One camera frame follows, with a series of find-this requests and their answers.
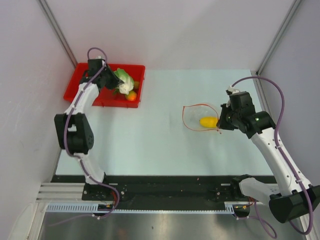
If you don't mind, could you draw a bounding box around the green fake lettuce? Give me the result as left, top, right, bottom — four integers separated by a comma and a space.
113, 68, 134, 95

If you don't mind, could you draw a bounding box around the yellow fake lemon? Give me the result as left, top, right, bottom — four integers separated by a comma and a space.
199, 116, 219, 129

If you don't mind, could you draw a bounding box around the brown fake kiwi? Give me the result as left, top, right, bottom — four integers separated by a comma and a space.
133, 81, 140, 90

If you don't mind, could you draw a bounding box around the clear zip top bag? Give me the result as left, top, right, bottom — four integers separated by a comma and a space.
181, 103, 222, 134

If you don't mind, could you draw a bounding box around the orange green fake mango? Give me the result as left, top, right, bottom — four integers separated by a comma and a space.
125, 90, 137, 102

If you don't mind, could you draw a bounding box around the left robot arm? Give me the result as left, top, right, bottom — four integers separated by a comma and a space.
54, 58, 123, 200

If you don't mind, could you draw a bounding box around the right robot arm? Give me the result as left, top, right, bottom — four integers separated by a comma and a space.
217, 90, 320, 223

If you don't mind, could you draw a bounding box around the red plastic tray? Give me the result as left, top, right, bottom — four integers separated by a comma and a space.
62, 62, 146, 108

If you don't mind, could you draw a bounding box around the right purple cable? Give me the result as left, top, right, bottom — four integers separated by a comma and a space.
226, 76, 315, 238

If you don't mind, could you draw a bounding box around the purple cable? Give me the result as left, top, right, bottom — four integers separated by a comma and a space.
226, 76, 315, 238
47, 47, 121, 227

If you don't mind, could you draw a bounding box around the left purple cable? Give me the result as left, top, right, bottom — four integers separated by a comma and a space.
47, 47, 121, 227

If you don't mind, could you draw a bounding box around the white slotted cable duct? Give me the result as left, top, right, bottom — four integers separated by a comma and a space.
46, 201, 237, 214

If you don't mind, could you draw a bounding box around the aluminium frame rail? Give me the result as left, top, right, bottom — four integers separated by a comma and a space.
36, 182, 85, 203

